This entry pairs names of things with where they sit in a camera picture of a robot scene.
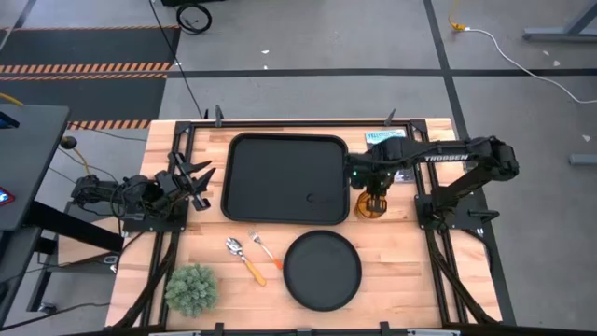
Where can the blue printed booklet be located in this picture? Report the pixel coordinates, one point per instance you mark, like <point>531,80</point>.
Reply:
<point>382,135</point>

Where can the black hazard-striped floor mat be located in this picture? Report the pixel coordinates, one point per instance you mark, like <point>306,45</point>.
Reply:
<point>88,46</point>
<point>79,100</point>

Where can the black aluminium table frame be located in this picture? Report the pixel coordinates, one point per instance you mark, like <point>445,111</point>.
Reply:
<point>298,124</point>

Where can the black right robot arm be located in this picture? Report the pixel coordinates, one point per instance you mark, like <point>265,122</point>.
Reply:
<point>443,156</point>

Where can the green artificial plant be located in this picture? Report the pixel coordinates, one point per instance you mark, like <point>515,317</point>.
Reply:
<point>191,289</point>

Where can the black rectangular plastic tray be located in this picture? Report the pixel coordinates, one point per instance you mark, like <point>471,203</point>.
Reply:
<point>280,177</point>

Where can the dark grey desk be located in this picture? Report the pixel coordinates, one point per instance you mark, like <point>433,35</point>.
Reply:
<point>28,158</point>

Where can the amber translucent cup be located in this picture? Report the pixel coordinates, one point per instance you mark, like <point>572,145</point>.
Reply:
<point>360,207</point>

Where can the grey metal desk foot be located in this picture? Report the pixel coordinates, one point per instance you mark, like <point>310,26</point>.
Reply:
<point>555,33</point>

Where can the small grey floor block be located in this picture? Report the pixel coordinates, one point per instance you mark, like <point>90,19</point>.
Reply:
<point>583,159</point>

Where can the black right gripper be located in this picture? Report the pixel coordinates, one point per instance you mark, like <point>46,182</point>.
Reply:
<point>368,170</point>

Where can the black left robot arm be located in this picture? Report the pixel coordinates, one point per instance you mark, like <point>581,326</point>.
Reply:
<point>140,196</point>

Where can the black round plate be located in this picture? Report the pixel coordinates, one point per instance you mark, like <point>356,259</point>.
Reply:
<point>322,270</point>

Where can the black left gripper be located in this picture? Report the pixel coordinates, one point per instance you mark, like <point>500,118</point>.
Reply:
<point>170,186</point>

